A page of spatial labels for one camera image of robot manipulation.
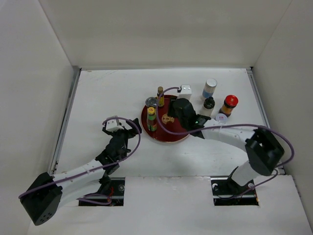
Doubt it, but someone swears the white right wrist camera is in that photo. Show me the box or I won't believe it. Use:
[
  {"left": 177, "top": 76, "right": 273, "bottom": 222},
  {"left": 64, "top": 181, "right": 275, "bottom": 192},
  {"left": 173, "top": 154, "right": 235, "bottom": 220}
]
[{"left": 177, "top": 85, "right": 192, "bottom": 100}]

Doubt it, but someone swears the blue label granule bottle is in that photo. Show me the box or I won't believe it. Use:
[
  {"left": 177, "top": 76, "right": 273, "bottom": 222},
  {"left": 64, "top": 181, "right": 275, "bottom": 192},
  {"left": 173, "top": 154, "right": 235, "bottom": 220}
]
[{"left": 202, "top": 78, "right": 217, "bottom": 98}]

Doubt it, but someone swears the white lid small jar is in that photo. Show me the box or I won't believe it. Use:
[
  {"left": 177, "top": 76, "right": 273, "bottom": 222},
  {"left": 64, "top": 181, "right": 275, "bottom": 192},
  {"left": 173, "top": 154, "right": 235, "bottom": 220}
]
[{"left": 215, "top": 113, "right": 228, "bottom": 123}]

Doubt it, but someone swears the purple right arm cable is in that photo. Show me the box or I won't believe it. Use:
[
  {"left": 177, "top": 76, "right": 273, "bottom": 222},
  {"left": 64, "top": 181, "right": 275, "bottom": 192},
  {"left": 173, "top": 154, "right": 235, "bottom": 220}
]
[{"left": 156, "top": 85, "right": 295, "bottom": 196}]

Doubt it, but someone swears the green label sauce bottle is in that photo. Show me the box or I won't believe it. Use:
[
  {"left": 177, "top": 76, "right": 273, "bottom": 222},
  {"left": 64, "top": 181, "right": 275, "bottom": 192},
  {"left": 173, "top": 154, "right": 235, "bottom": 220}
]
[{"left": 147, "top": 107, "right": 157, "bottom": 132}]

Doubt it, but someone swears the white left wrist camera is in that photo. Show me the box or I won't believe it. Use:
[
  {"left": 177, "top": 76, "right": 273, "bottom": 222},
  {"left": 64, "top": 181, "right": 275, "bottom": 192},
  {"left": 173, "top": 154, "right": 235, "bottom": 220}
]
[{"left": 102, "top": 116, "right": 123, "bottom": 132}]

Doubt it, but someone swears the small yellow label bottle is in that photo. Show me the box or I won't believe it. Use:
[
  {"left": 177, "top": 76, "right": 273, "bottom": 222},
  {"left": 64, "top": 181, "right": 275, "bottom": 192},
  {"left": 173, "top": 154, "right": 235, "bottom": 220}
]
[{"left": 157, "top": 86, "right": 164, "bottom": 108}]

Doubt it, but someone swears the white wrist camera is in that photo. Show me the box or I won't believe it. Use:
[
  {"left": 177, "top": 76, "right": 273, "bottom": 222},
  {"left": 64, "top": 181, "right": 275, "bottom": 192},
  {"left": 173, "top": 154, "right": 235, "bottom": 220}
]
[
  {"left": 102, "top": 116, "right": 123, "bottom": 132},
  {"left": 177, "top": 85, "right": 192, "bottom": 100}
]

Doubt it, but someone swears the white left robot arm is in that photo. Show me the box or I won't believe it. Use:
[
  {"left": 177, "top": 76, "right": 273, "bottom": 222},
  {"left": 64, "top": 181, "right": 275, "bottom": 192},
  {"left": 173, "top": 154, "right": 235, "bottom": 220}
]
[{"left": 19, "top": 116, "right": 142, "bottom": 226}]

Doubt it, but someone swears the black cap clear bottle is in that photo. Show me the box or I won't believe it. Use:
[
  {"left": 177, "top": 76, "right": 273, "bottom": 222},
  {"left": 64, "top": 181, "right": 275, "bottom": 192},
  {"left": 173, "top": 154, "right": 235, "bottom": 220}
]
[{"left": 200, "top": 96, "right": 215, "bottom": 117}]

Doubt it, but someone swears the red cap sauce jar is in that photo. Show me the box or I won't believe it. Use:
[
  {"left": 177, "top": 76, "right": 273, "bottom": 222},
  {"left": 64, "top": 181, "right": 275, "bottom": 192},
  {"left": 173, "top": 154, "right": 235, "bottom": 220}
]
[{"left": 219, "top": 94, "right": 239, "bottom": 117}]

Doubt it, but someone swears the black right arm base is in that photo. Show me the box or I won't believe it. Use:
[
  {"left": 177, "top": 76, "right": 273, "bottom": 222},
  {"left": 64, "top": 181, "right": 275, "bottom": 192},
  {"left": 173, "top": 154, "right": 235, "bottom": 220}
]
[{"left": 211, "top": 171, "right": 259, "bottom": 206}]

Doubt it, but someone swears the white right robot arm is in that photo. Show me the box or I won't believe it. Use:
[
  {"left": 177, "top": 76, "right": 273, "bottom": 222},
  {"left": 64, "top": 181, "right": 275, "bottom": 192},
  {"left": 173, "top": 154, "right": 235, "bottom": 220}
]
[{"left": 168, "top": 98, "right": 285, "bottom": 194}]

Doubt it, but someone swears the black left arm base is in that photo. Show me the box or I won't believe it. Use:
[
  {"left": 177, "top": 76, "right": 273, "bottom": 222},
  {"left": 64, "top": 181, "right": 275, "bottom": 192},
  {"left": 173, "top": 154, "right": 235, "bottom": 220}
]
[{"left": 78, "top": 177, "right": 126, "bottom": 207}]

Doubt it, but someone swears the red round tray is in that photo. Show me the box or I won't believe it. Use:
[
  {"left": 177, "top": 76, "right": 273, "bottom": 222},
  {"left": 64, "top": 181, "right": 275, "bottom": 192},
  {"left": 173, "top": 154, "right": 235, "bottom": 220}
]
[{"left": 141, "top": 95, "right": 188, "bottom": 143}]

